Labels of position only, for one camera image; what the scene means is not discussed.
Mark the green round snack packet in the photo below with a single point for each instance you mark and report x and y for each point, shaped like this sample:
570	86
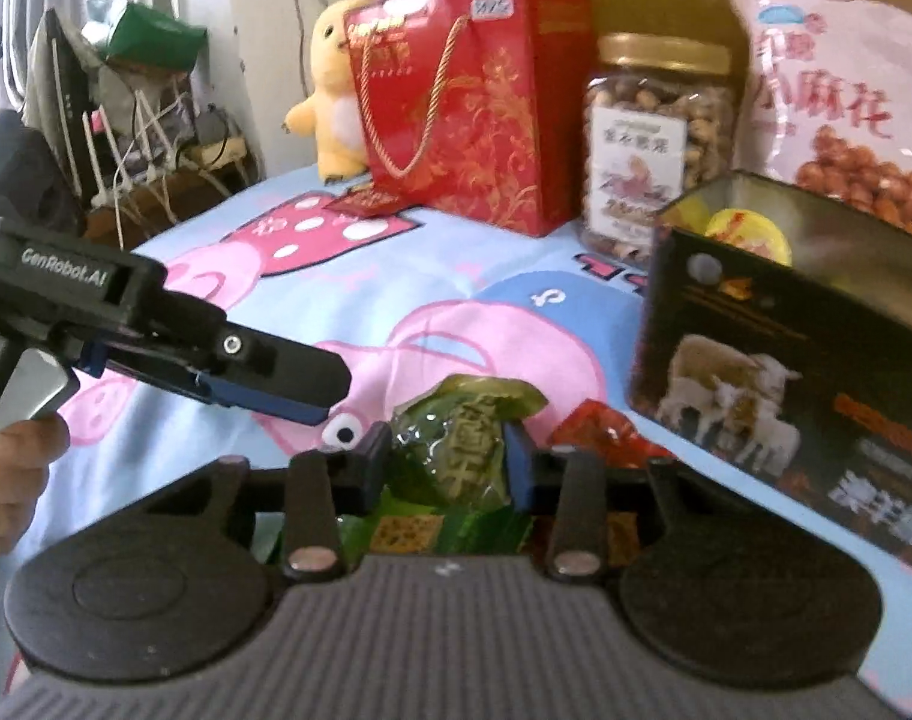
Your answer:
463	442

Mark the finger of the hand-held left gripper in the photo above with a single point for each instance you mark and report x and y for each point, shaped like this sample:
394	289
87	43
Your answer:
276	406
291	367

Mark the green flat snack packet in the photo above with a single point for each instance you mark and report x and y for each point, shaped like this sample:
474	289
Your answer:
426	536

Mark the nut jar white label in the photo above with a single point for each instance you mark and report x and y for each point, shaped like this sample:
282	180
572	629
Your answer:
651	157

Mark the pink snack bag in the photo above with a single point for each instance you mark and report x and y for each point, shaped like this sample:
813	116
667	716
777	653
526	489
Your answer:
823	90

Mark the black rounded object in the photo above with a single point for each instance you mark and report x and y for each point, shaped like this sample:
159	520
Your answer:
13	172

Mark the black tin box sheep print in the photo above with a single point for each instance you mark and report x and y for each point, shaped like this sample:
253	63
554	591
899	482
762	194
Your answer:
763	405

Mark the orange snack packet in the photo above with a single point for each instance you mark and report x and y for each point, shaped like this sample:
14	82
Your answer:
621	536

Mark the person's left hand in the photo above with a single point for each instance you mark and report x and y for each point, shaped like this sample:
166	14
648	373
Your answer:
13	480

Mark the cartoon pig printed bedsheet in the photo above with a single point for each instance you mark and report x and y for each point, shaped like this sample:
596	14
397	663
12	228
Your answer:
351	292

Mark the red snack packet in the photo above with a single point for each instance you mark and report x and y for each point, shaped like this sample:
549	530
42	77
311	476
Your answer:
598	427

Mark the dark upright object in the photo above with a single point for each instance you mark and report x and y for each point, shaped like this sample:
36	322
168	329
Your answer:
58	97

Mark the red gift bag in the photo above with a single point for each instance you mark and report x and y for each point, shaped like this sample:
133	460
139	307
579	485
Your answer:
471	105

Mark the green bag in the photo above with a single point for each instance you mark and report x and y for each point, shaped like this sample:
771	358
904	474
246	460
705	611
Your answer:
152	34

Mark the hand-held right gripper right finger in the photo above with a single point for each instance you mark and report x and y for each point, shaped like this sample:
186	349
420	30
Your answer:
517	465

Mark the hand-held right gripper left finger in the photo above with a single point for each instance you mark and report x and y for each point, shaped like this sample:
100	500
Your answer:
370	465

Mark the yellow plush duck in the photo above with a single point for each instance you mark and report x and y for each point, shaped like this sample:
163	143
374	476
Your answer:
336	97

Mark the small red envelope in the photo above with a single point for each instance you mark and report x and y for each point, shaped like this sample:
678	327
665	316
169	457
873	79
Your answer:
366	202

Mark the yellow snack packet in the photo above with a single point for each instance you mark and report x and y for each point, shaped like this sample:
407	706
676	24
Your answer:
748	236

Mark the beige power strip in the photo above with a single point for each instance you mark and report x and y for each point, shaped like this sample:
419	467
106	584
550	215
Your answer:
220	156

